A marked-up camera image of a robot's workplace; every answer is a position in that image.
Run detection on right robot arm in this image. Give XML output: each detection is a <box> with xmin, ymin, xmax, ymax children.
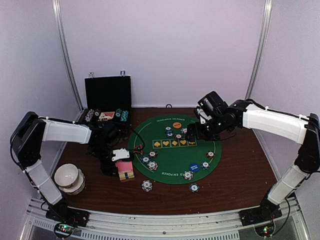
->
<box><xmin>200</xmin><ymin>100</ymin><xmax>320</xmax><ymax>213</ymax></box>

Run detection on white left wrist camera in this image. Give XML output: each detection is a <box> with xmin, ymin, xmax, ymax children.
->
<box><xmin>111</xmin><ymin>148</ymin><xmax>133</xmax><ymax>162</ymax></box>

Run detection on blue beige 10 chip row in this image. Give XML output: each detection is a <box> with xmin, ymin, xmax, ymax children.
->
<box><xmin>84</xmin><ymin>109</ymin><xmax>95</xmax><ymax>123</ymax></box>

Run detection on blue beige 10 chip stack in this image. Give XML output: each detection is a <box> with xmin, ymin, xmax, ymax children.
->
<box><xmin>141</xmin><ymin>180</ymin><xmax>153</xmax><ymax>192</ymax></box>

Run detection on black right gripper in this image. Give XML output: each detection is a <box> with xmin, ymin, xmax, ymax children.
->
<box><xmin>185</xmin><ymin>115</ymin><xmax>226</xmax><ymax>143</ymax></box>

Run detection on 50 chips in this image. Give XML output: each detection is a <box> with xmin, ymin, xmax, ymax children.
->
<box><xmin>165</xmin><ymin>126</ymin><xmax>173</xmax><ymax>138</ymax></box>

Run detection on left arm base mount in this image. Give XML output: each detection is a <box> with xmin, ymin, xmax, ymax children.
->
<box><xmin>45</xmin><ymin>208</ymin><xmax>90</xmax><ymax>227</ymax></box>

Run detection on boxed red card deck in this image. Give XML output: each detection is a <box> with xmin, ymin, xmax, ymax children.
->
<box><xmin>99</xmin><ymin>111</ymin><xmax>115</xmax><ymax>120</ymax></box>

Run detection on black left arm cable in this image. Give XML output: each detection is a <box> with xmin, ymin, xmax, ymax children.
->
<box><xmin>129</xmin><ymin>128</ymin><xmax>146</xmax><ymax>157</ymax></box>

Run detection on blue yellow card box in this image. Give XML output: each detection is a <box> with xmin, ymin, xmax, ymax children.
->
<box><xmin>118</xmin><ymin>171</ymin><xmax>135</xmax><ymax>181</ymax></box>

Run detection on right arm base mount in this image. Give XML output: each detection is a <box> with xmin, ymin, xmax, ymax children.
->
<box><xmin>239</xmin><ymin>207</ymin><xmax>283</xmax><ymax>227</ymax></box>

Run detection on blue green 50 chip row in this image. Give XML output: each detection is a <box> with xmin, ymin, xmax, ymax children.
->
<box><xmin>115</xmin><ymin>108</ymin><xmax>123</xmax><ymax>118</ymax></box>

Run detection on teal blue chip row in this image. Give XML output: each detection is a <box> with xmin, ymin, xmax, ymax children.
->
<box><xmin>120</xmin><ymin>110</ymin><xmax>129</xmax><ymax>122</ymax></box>

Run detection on orange big blind button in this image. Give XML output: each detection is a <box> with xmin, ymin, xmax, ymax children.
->
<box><xmin>172</xmin><ymin>122</ymin><xmax>182</xmax><ymax>129</ymax></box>

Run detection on black poker chip case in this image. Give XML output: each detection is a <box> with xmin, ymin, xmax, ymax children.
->
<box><xmin>84</xmin><ymin>75</ymin><xmax>132</xmax><ymax>134</ymax></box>

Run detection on green round poker mat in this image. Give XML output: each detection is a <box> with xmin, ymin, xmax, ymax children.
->
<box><xmin>128</xmin><ymin>114</ymin><xmax>222</xmax><ymax>185</ymax></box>

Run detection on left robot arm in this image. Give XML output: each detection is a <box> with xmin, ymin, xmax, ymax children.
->
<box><xmin>9</xmin><ymin>111</ymin><xmax>129</xmax><ymax>222</ymax></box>

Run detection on blue small blind button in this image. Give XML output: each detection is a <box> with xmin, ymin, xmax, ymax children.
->
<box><xmin>188</xmin><ymin>163</ymin><xmax>201</xmax><ymax>173</ymax></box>

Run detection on aluminium front rail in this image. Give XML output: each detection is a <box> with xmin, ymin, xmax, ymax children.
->
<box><xmin>18</xmin><ymin>197</ymin><xmax>311</xmax><ymax>240</ymax></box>

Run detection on white bowl stack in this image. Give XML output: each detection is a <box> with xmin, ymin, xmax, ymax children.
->
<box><xmin>54</xmin><ymin>163</ymin><xmax>86</xmax><ymax>196</ymax></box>

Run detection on blue green 50 chip stack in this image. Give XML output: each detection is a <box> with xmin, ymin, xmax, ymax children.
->
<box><xmin>189</xmin><ymin>183</ymin><xmax>200</xmax><ymax>193</ymax></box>

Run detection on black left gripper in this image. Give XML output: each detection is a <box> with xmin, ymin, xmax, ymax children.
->
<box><xmin>90</xmin><ymin>143</ymin><xmax>118</xmax><ymax>177</ymax></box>

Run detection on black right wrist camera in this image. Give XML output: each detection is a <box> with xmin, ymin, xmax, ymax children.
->
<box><xmin>194</xmin><ymin>91</ymin><xmax>228</xmax><ymax>125</ymax></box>

